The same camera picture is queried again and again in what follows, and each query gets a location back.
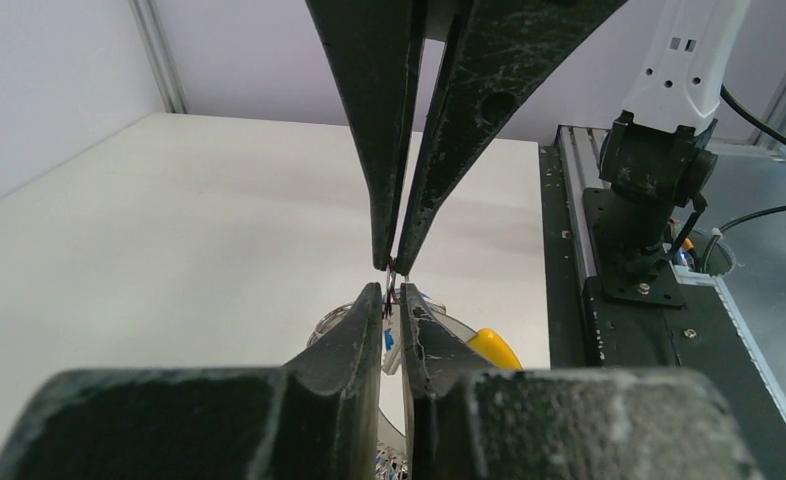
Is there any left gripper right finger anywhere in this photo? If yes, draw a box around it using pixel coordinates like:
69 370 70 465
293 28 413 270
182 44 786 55
399 283 765 480

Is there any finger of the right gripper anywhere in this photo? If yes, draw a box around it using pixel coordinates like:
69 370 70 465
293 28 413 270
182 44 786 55
394 0 623 275
306 0 427 270

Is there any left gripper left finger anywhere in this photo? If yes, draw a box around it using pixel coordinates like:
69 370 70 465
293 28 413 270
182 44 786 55
0 283 382 479

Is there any keyring with yellow handle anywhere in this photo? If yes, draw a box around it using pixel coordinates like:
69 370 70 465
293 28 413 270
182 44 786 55
302 283 538 479

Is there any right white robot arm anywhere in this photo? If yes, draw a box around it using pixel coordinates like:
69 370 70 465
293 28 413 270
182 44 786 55
307 1 748 275

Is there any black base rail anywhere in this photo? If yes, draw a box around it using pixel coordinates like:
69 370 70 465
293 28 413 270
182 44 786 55
539 126 786 479

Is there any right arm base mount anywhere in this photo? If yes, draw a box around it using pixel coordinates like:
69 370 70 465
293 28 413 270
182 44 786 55
582 111 717 309

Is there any left aluminium frame post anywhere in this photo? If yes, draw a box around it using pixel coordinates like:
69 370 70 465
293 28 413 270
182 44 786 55
128 0 189 114

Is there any right black camera cable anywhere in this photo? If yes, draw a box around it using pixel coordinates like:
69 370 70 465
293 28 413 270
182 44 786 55
718 84 786 164

